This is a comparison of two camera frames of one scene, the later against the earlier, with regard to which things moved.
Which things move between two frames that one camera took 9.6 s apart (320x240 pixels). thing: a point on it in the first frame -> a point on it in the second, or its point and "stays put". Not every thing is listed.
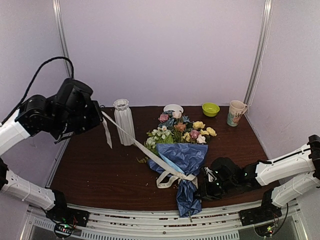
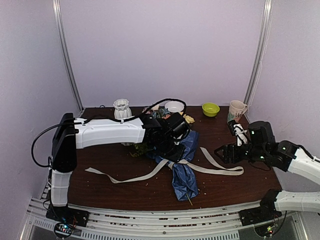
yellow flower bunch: (197, 125) -> (188, 119)
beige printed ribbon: (170, 177) -> (216, 167)
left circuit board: (63, 230) stays put
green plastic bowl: (210, 109) stays put
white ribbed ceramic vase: (123, 118) stays put
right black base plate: (267, 211) stays put
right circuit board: (265, 231) stays put
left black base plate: (60, 212) stays put
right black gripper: (204, 184) -> (230, 153)
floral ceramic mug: (237, 108) stays put
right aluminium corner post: (261, 51) stays put
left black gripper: (96, 114) -> (174, 157)
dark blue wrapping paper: (189, 158) -> (184, 184)
